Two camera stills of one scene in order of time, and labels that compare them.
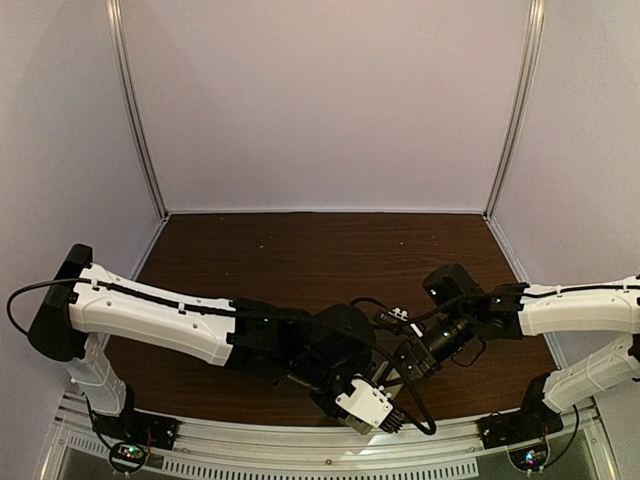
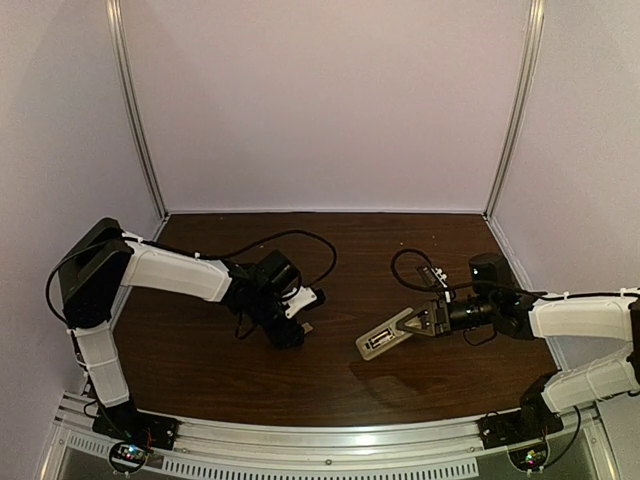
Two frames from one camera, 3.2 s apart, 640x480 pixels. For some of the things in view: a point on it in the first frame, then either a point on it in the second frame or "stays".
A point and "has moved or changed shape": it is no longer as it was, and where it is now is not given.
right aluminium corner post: x=530 y=50 stays
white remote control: x=370 y=403 has moved or changed shape
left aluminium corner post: x=114 y=16 stays
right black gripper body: x=419 y=353 → x=442 y=317
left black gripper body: x=323 y=385 → x=279 y=338
